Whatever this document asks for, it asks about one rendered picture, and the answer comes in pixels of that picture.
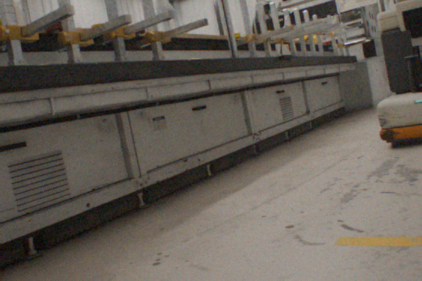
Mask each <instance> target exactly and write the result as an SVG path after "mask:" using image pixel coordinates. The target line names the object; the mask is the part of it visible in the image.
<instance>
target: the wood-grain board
mask: <svg viewBox="0 0 422 281"><path fill-rule="evenodd" d="M83 30H89V29H82V28H76V29H75V31H78V32H83ZM38 34H39V35H54V34H53V33H49V32H46V29H44V30H42V31H40V32H38ZM171 38H182V39H200V40H217V41H227V40H228V37H227V36H226V35H207V34H195V33H194V34H181V35H176V36H173V37H171Z"/></svg>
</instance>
